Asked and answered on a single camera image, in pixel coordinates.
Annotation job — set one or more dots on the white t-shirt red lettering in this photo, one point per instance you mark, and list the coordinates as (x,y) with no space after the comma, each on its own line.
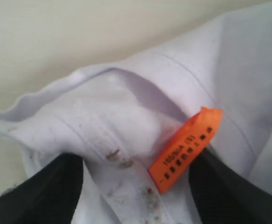
(118,117)

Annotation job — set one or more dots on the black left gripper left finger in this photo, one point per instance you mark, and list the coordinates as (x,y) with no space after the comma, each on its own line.
(48,197)

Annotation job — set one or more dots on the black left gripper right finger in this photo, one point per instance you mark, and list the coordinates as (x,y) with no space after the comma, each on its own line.
(222,196)

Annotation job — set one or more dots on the orange clothing tag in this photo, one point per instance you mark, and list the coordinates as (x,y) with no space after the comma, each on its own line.
(184,146)

